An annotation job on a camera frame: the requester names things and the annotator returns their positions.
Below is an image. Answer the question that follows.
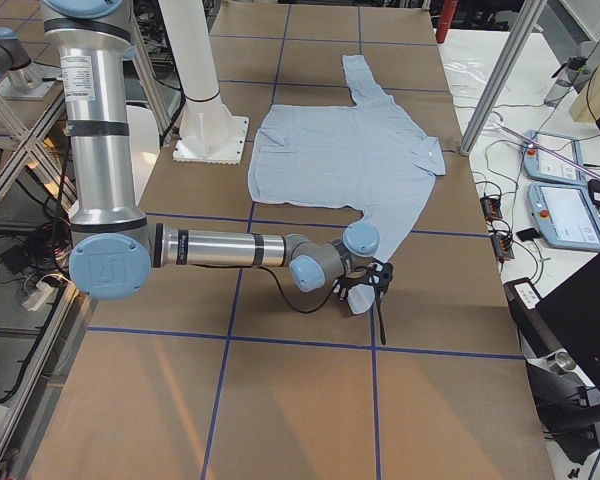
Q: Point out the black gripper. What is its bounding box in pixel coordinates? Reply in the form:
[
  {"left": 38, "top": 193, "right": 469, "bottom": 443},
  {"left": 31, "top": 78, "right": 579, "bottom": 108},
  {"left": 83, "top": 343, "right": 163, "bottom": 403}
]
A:
[{"left": 332, "top": 260, "right": 394, "bottom": 345}]

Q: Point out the light blue button-up shirt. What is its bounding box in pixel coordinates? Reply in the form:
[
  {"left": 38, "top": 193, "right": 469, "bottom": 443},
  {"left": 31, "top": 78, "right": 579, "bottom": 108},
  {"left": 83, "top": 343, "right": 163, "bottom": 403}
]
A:
[{"left": 248, "top": 54, "right": 447, "bottom": 316}]

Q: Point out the small brown electronics board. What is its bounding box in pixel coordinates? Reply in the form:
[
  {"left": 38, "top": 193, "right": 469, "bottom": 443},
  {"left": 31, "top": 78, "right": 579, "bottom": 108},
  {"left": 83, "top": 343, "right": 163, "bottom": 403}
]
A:
[{"left": 490, "top": 232, "right": 515, "bottom": 263}]

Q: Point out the small black electronics box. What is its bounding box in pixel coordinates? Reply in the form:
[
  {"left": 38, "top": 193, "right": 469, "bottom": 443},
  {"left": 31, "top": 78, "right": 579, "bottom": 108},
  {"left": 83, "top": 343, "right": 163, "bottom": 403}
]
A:
[{"left": 480, "top": 196, "right": 503, "bottom": 221}]

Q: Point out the black box with label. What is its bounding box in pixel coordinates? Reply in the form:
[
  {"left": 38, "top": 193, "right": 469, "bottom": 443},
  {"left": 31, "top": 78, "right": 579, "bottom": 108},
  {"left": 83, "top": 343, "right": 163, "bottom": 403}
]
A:
[{"left": 503, "top": 277, "right": 562, "bottom": 357}]

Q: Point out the brown paper table cover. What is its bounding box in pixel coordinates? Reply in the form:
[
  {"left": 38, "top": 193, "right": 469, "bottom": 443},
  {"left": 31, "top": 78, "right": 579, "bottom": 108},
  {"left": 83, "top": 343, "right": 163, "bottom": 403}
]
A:
[{"left": 24, "top": 2, "right": 553, "bottom": 479}]

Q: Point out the silver metal cup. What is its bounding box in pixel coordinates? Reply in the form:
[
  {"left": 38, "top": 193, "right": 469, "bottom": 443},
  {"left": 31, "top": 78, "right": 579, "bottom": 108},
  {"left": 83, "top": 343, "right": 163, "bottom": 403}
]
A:
[{"left": 546, "top": 351, "right": 577, "bottom": 376}]

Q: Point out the lower teach pendant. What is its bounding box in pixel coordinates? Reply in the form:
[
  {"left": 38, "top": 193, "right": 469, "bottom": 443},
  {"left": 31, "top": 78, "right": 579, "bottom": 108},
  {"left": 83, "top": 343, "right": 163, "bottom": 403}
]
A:
[{"left": 527, "top": 182, "right": 600, "bottom": 252}]

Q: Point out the teach pendant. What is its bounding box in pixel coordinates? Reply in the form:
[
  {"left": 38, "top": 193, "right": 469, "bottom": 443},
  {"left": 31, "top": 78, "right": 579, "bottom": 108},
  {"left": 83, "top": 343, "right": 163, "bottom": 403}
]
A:
[
  {"left": 522, "top": 130, "right": 586, "bottom": 185},
  {"left": 527, "top": 182, "right": 600, "bottom": 252}
]

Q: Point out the upper teach pendant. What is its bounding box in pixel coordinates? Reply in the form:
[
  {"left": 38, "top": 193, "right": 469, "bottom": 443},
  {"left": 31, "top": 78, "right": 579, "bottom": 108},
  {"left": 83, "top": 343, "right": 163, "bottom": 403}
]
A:
[{"left": 522, "top": 130, "right": 586, "bottom": 185}]

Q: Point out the black laptop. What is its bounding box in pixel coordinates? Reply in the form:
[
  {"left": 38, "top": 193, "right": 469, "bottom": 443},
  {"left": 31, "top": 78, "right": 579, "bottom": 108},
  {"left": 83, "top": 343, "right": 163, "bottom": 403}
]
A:
[{"left": 537, "top": 252, "right": 600, "bottom": 389}]

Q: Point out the black power adapter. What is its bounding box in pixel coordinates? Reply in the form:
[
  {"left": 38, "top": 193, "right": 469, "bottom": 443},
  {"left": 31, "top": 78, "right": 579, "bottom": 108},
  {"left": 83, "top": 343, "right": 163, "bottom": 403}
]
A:
[{"left": 587, "top": 179, "right": 600, "bottom": 208}]

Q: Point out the red fire extinguisher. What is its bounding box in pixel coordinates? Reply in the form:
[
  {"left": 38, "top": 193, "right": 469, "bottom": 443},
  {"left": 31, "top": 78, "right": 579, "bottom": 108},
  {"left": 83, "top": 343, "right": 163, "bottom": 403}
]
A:
[{"left": 435, "top": 0, "right": 458, "bottom": 44}]

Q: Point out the wooden board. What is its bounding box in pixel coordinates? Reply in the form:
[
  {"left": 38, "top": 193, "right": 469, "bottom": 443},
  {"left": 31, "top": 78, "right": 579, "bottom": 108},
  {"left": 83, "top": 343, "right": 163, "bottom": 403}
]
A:
[{"left": 569, "top": 66, "right": 600, "bottom": 123}]

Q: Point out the white power strip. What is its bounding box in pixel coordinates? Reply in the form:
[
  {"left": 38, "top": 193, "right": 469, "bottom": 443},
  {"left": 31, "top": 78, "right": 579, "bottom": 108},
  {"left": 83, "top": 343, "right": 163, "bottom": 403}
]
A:
[{"left": 21, "top": 277, "right": 61, "bottom": 311}]

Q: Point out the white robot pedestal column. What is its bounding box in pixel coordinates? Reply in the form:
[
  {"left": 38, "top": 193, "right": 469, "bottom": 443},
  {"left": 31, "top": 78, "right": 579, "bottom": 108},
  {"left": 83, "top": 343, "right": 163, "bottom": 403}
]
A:
[{"left": 159, "top": 0, "right": 249, "bottom": 164}]

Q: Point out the aluminium frame post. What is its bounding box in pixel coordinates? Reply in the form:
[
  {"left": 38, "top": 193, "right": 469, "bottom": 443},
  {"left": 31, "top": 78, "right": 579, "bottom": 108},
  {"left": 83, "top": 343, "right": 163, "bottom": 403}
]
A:
[{"left": 459, "top": 0, "right": 547, "bottom": 156}]

